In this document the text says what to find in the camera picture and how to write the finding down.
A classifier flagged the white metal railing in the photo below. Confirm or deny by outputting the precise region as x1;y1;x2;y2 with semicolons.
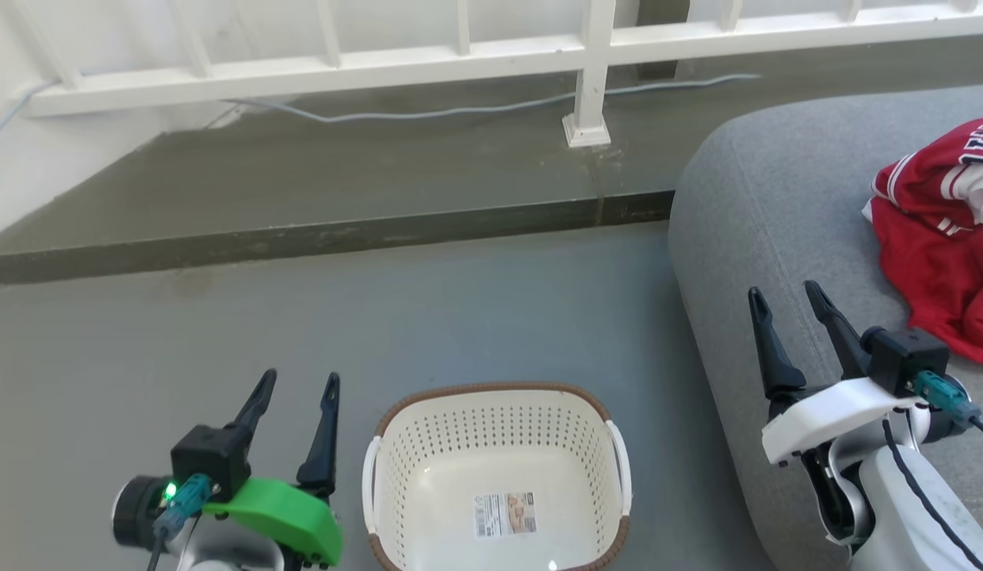
0;0;983;150

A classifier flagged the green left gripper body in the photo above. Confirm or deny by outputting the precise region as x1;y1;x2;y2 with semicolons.
201;476;344;569

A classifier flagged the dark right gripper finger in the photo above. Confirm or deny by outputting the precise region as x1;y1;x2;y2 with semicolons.
802;279;874;382
747;286;810;402

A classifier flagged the grey floor cable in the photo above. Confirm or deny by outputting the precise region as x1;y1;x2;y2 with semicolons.
220;73;763;125

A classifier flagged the cream perforated laundry basket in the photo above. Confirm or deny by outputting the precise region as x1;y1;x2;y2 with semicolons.
361;381;634;571

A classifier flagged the pale blue wall cable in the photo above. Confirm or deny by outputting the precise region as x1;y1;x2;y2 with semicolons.
0;78;62;146

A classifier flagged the teal left cable connector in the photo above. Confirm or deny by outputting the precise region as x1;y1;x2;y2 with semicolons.
151;473;216;542

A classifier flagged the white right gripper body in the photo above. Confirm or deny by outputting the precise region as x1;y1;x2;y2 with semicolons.
760;376;930;542

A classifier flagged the paper barcode label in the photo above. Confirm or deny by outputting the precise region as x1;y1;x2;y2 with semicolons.
473;491;538;539

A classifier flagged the red basketball jersey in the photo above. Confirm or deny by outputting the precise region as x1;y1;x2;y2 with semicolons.
861;118;983;366

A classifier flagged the teal right cable connector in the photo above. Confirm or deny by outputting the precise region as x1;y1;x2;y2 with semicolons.
910;370;983;431

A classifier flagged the grey fabric sofa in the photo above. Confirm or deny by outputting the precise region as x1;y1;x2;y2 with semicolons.
667;83;983;571

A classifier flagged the teal cable connector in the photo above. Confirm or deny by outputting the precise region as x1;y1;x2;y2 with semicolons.
151;473;216;542
910;370;983;431

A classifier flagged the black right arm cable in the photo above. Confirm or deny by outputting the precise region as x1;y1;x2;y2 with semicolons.
882;416;983;571

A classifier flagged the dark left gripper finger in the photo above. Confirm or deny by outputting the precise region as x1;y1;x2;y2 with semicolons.
235;368;279;454
295;372;342;501

